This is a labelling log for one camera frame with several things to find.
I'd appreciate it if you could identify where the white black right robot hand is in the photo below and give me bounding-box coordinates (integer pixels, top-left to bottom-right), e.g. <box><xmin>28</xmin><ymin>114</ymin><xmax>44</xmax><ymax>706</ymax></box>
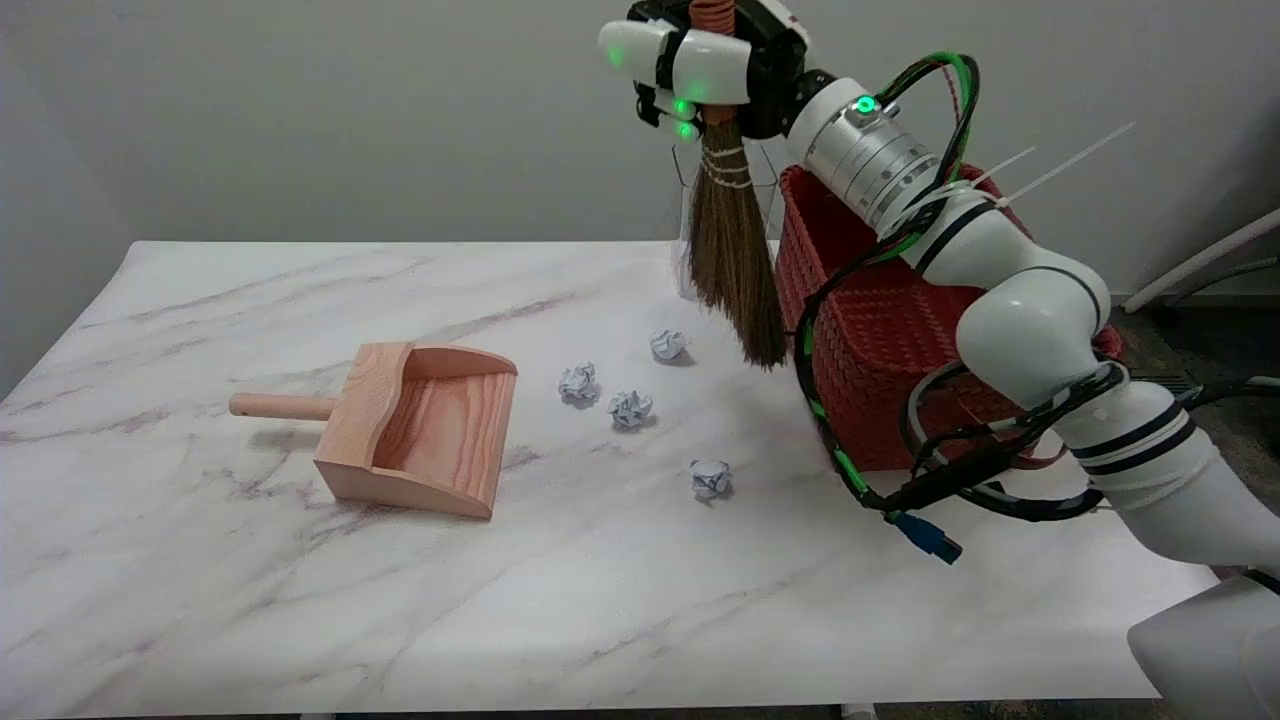
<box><xmin>598</xmin><ymin>0</ymin><xmax>836</xmax><ymax>142</ymax></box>

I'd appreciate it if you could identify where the small brown straw broom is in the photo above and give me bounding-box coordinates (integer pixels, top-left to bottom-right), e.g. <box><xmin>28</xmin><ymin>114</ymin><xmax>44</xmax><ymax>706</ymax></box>
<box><xmin>686</xmin><ymin>0</ymin><xmax>788</xmax><ymax>371</ymax></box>

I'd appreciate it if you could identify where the wooden dustpan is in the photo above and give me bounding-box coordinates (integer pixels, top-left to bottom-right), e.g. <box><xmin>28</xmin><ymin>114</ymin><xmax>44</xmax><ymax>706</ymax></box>
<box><xmin>229</xmin><ymin>341</ymin><xmax>519</xmax><ymax>521</ymax></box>

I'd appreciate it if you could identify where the clear plastic container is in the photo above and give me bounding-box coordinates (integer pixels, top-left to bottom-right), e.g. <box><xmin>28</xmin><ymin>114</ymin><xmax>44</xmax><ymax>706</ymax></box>
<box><xmin>672</xmin><ymin>143</ymin><xmax>781</xmax><ymax>301</ymax></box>

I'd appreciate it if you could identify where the red woven basket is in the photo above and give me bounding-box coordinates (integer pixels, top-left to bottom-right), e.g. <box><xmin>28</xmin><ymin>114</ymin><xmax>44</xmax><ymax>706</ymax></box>
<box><xmin>775</xmin><ymin>163</ymin><xmax>1124</xmax><ymax>473</ymax></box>

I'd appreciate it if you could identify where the white pipe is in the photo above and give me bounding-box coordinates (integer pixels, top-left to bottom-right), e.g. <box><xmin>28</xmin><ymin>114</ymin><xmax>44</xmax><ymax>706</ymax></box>
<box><xmin>1122</xmin><ymin>207</ymin><xmax>1280</xmax><ymax>313</ymax></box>

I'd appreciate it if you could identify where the grey pipe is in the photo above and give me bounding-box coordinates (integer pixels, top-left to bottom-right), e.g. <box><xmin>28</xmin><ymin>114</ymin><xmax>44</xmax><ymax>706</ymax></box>
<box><xmin>1165</xmin><ymin>257</ymin><xmax>1280</xmax><ymax>306</ymax></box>

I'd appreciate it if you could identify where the black green cable blue plug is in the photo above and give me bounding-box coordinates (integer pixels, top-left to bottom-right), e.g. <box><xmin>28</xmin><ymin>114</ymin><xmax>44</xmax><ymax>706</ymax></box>
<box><xmin>795</xmin><ymin>52</ymin><xmax>981</xmax><ymax>566</ymax></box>

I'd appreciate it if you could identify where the black looped cable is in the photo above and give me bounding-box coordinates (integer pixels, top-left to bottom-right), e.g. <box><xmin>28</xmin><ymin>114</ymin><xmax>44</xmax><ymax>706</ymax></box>
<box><xmin>900</xmin><ymin>360</ymin><xmax>1131</xmax><ymax>523</ymax></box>

